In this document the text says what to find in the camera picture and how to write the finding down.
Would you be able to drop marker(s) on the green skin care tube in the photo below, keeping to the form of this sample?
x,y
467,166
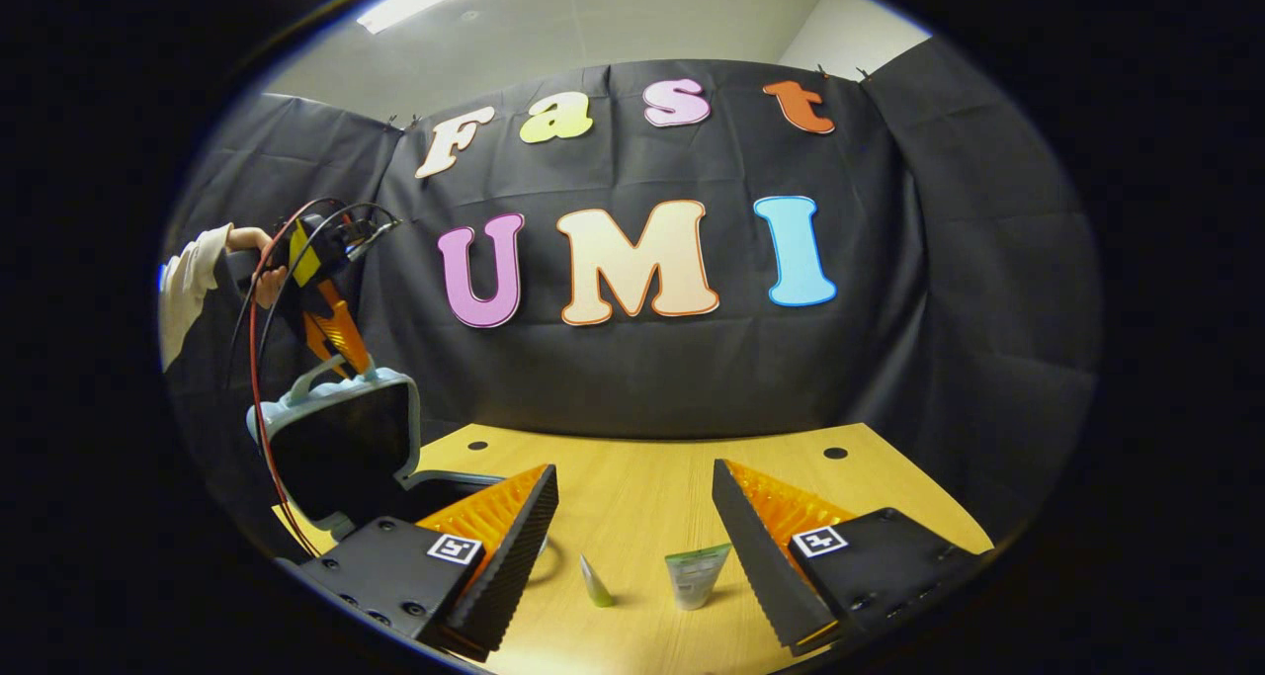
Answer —
x,y
695,578

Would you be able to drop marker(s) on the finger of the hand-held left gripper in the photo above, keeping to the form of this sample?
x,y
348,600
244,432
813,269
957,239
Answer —
x,y
316,344
344,334

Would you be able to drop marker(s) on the black backdrop cloth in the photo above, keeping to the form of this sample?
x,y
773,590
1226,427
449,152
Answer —
x,y
692,379

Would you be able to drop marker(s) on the small white tube green cap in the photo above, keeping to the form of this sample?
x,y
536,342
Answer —
x,y
596,586

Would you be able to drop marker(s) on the light blue suitcase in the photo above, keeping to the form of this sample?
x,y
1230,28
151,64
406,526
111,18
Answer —
x,y
341,448

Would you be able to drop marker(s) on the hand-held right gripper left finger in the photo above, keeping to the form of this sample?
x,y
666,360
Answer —
x,y
524,547

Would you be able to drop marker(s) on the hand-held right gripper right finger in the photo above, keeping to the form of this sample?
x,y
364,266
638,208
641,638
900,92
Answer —
x,y
756,556

